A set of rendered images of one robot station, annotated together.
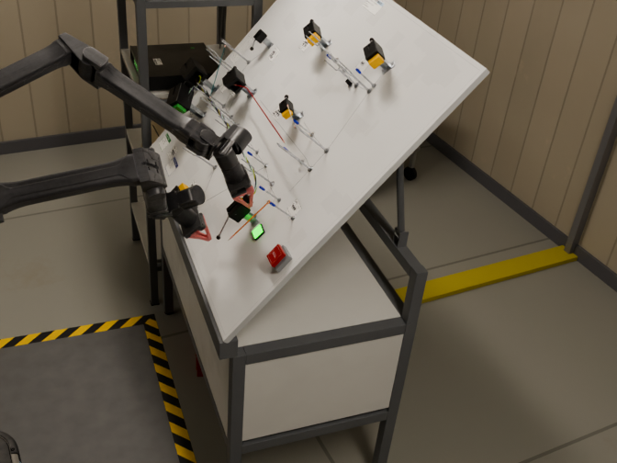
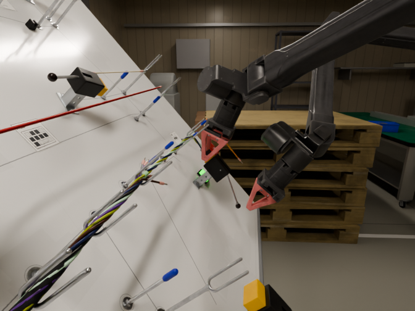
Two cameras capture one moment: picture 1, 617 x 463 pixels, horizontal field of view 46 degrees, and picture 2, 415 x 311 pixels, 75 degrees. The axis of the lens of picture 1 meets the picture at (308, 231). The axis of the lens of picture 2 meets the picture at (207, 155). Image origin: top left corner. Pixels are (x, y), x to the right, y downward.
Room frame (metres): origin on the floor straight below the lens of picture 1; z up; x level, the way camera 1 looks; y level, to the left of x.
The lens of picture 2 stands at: (2.40, 0.55, 1.34)
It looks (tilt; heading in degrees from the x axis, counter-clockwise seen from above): 16 degrees down; 212
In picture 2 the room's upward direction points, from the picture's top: straight up
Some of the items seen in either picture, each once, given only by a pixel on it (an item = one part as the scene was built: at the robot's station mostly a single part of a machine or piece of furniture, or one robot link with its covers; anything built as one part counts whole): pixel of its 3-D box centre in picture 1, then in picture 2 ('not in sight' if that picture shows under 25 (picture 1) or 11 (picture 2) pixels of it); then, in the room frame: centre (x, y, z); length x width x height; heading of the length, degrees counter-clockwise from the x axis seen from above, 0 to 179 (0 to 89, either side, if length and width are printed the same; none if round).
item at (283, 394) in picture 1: (269, 274); not in sight; (2.19, 0.13, 0.60); 1.17 x 0.58 x 0.40; 23
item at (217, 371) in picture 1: (208, 336); not in sight; (1.82, 0.30, 0.60); 0.55 x 0.03 x 0.39; 23
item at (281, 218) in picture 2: not in sight; (272, 168); (-0.01, -0.24, 0.49); 1.39 x 0.96 x 0.99; 120
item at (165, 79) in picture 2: not in sight; (163, 106); (-2.16, -3.44, 0.70); 0.69 x 0.59 x 1.40; 27
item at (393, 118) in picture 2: not in sight; (377, 144); (-1.93, 0.58, 0.42); 2.31 x 0.91 x 0.84; 31
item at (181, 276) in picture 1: (176, 243); not in sight; (2.32, 0.51, 0.60); 0.55 x 0.02 x 0.39; 23
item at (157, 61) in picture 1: (174, 65); not in sight; (2.92, 0.63, 1.09); 0.35 x 0.33 x 0.07; 23
